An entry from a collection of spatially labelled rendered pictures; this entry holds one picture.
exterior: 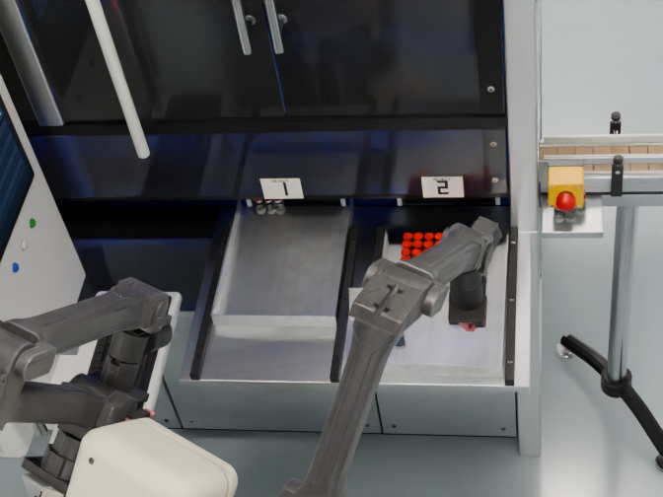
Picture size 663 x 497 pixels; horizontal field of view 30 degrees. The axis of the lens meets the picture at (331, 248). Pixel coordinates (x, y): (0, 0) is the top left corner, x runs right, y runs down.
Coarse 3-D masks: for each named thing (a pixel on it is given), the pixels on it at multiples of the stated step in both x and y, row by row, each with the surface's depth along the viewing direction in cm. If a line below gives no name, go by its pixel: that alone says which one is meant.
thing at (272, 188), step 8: (264, 184) 261; (272, 184) 261; (280, 184) 261; (288, 184) 260; (296, 184) 260; (264, 192) 263; (272, 192) 263; (280, 192) 262; (288, 192) 262; (296, 192) 262
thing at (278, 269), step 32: (256, 224) 275; (288, 224) 274; (320, 224) 272; (224, 256) 265; (256, 256) 268; (288, 256) 267; (320, 256) 266; (224, 288) 263; (256, 288) 262; (288, 288) 261; (320, 288) 260; (224, 320) 256; (256, 320) 254; (288, 320) 253; (320, 320) 252
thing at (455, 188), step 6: (426, 180) 255; (432, 180) 255; (450, 180) 254; (456, 180) 254; (462, 180) 254; (426, 186) 256; (432, 186) 256; (450, 186) 255; (456, 186) 255; (462, 186) 255; (426, 192) 257; (432, 192) 257; (450, 192) 257; (456, 192) 256; (462, 192) 256
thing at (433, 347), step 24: (384, 240) 262; (504, 264) 258; (504, 288) 249; (504, 312) 245; (408, 336) 248; (432, 336) 248; (456, 336) 247; (480, 336) 246; (408, 360) 244; (432, 360) 244; (456, 360) 243; (480, 360) 242
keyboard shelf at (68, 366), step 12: (180, 300) 274; (84, 348) 267; (168, 348) 266; (60, 360) 267; (72, 360) 266; (84, 360) 265; (156, 360) 263; (60, 372) 265; (72, 372) 264; (84, 372) 263; (156, 372) 261; (156, 384) 259; (156, 396) 258; (144, 408) 255
